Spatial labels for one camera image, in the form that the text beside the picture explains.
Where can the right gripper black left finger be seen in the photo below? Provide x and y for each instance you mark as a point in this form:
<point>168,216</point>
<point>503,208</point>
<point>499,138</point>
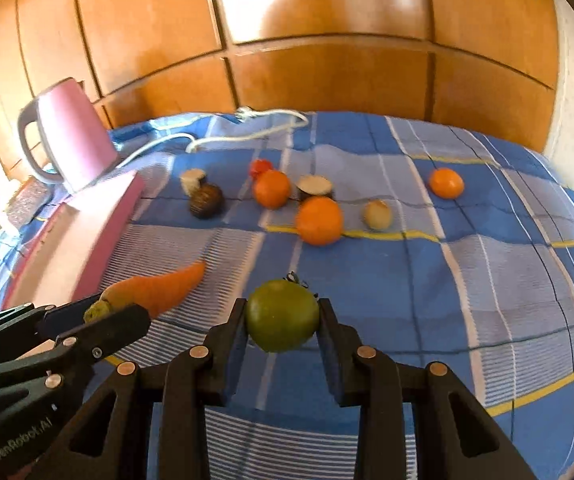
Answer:
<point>109,436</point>

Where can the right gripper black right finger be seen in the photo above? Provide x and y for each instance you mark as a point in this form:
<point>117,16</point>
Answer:
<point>455,437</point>

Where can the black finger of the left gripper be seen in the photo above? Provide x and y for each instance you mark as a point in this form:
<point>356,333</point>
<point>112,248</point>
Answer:
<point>58,320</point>
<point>90,342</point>

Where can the orange carrot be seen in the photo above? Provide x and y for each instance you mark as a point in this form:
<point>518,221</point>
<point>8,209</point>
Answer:
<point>156,294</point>

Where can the dark wrinkled passion fruit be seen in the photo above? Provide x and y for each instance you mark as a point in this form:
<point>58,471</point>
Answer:
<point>208,201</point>

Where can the small eggplant chunk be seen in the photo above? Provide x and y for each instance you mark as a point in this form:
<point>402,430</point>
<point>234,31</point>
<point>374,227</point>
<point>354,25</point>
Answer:
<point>192,179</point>

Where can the beige round fruit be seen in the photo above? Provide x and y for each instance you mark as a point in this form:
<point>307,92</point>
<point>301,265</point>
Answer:
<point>377,215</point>

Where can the red tomato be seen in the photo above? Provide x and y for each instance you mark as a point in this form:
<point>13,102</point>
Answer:
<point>258,167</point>

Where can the large orange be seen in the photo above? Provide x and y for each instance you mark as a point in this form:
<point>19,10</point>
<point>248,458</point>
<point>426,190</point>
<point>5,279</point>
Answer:
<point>319,221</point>

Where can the small orange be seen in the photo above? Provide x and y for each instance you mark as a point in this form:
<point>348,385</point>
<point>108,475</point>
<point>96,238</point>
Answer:
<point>446,183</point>

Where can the large dark eggplant chunk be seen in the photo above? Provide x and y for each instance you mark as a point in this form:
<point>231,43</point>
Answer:
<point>312,185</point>

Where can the pink rimmed white tray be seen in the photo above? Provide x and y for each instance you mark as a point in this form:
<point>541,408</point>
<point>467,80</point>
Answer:
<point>69,254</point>

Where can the glittery tissue box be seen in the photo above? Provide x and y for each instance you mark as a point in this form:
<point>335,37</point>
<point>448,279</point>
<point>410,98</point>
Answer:
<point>32,195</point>

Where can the pink electric kettle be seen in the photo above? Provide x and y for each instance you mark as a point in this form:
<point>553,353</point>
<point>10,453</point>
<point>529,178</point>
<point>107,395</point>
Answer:
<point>72,135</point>

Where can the blue plaid tablecloth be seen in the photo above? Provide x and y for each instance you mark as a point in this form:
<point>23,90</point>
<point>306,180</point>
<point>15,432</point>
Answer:
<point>483,283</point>

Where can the wooden wardrobe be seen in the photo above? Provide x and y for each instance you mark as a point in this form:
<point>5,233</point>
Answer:
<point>486,65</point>

